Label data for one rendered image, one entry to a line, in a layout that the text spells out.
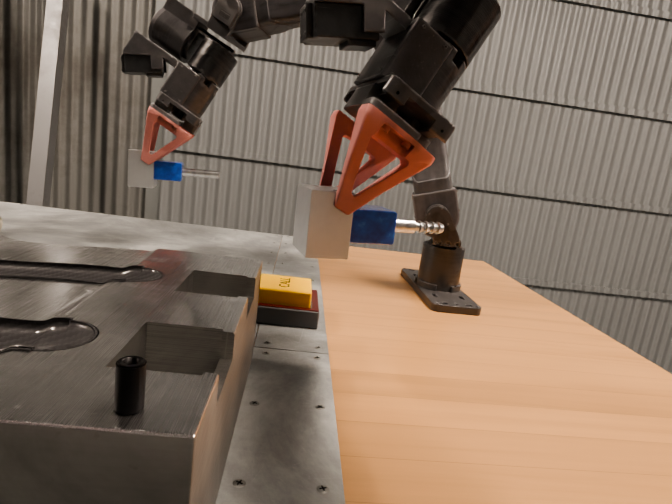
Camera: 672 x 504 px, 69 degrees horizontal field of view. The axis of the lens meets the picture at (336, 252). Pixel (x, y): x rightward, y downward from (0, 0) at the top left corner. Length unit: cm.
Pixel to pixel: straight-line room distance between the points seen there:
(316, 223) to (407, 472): 19
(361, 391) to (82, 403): 26
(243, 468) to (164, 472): 13
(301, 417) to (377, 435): 6
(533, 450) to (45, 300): 33
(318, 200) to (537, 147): 229
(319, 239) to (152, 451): 24
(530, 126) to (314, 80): 106
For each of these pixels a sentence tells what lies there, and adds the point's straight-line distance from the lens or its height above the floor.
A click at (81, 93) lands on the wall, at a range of 258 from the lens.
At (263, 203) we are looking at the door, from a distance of 236.
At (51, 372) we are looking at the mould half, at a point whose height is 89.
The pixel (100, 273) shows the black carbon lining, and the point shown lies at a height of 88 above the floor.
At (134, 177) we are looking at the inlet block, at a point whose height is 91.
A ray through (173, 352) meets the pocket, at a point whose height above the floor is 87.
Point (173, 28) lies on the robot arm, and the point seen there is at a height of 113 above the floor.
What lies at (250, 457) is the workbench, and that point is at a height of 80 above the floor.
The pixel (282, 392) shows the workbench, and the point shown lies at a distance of 40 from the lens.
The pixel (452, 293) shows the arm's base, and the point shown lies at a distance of 74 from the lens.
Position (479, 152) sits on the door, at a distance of 251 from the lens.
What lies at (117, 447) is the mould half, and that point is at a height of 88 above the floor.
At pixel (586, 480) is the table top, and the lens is 39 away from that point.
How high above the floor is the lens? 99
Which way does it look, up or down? 12 degrees down
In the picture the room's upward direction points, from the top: 8 degrees clockwise
